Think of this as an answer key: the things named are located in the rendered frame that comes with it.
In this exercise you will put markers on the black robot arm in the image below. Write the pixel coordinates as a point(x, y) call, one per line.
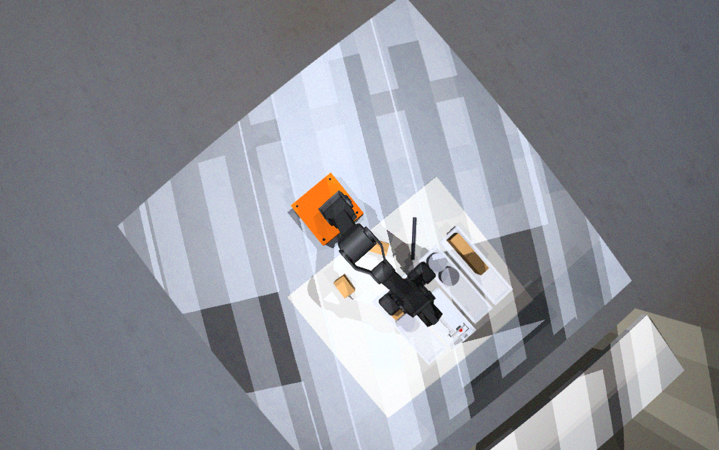
point(356, 241)

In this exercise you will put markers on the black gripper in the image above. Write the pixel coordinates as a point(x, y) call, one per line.
point(420, 275)

